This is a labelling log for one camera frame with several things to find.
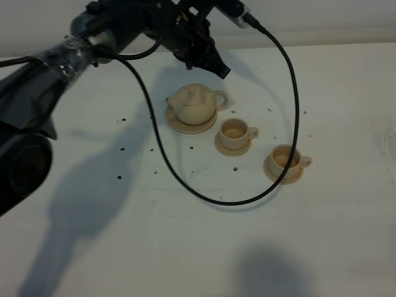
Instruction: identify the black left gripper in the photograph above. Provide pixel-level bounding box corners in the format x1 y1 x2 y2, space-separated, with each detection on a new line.
161 1 231 79

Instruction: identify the beige ceramic teapot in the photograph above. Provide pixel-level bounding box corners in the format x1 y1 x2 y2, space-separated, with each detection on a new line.
166 84 228 126

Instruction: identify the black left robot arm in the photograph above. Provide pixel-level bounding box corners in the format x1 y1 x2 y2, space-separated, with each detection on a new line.
1 1 244 213

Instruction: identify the beige teacup near teapot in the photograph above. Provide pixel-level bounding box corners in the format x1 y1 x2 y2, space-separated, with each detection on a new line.
219 118 259 150

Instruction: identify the beige saucer near teapot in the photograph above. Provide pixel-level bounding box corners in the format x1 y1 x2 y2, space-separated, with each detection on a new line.
214 132 251 157

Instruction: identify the beige teacup far right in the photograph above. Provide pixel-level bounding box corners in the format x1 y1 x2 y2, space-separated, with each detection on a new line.
269 145 312 179

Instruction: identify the beige saucer far right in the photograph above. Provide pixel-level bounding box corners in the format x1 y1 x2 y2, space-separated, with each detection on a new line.
263 156 304 185

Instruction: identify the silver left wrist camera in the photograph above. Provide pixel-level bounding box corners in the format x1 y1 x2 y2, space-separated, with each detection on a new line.
215 0 251 29

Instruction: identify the black braided camera cable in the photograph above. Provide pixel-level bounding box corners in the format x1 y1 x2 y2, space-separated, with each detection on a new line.
0 12 300 207

